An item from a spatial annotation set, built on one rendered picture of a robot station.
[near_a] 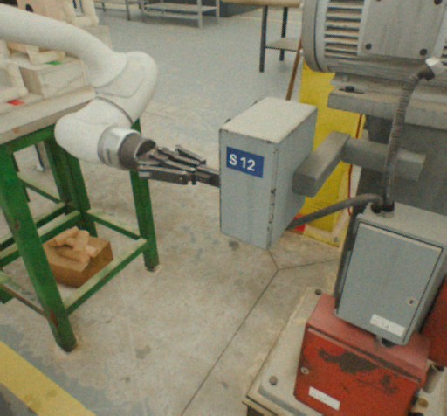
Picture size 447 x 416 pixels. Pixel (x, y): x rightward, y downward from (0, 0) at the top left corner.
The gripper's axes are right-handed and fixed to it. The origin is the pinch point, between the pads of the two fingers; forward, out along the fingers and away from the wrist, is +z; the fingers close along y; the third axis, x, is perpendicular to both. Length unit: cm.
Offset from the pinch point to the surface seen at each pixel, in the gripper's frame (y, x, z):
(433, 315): -16, -29, 43
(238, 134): 8.0, 14.2, 9.5
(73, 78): -30, 0, -75
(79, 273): -18, -86, -85
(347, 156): -12.9, 4.1, 20.7
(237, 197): 8.1, 3.3, 9.5
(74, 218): -37, -76, -107
